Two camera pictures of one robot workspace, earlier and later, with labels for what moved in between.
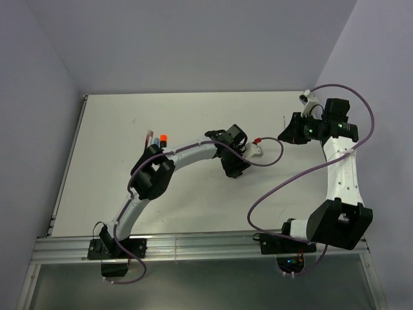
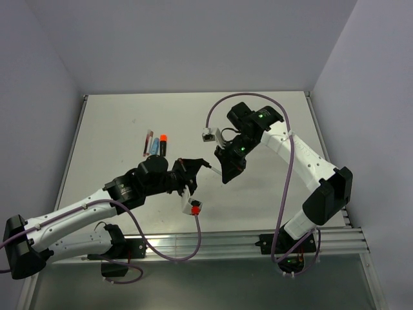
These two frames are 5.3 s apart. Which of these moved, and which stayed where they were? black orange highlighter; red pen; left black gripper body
Moved: left black gripper body
Stayed: black orange highlighter; red pen
